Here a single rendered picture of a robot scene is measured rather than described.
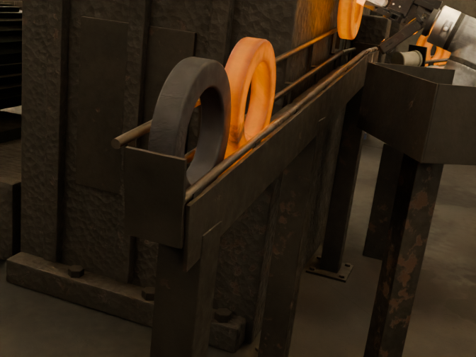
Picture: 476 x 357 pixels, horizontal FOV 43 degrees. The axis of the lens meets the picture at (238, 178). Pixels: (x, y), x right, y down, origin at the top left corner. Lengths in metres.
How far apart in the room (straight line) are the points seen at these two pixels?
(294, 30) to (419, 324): 0.92
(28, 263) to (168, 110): 1.14
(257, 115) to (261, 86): 0.05
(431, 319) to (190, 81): 1.33
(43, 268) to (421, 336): 1.03
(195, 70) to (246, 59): 0.16
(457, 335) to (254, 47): 1.18
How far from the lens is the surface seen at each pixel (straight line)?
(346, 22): 1.51
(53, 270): 1.71
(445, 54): 2.26
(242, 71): 0.84
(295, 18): 1.33
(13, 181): 1.83
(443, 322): 1.87
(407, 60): 2.10
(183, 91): 0.68
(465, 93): 1.11
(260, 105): 0.98
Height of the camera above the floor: 0.83
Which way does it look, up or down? 17 degrees down
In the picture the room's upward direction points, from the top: 7 degrees clockwise
